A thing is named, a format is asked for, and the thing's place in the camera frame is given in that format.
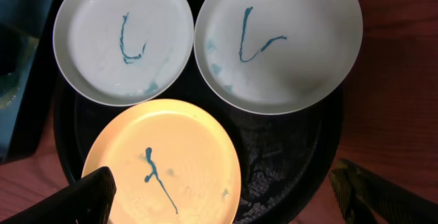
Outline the yellow plate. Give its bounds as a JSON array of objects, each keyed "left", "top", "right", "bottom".
[{"left": 82, "top": 99, "right": 241, "bottom": 224}]

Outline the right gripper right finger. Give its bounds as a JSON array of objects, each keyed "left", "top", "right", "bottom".
[{"left": 328, "top": 159, "right": 437, "bottom": 223}]

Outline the black rectangular water tray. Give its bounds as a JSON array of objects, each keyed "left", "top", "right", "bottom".
[{"left": 1, "top": 0, "right": 57, "bottom": 164}]

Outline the pale green plate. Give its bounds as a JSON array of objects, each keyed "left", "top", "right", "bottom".
[
  {"left": 194, "top": 0, "right": 363, "bottom": 115},
  {"left": 53, "top": 0, "right": 194, "bottom": 107}
]

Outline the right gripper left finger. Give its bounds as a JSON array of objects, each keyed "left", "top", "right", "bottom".
[{"left": 1, "top": 166, "right": 116, "bottom": 224}]

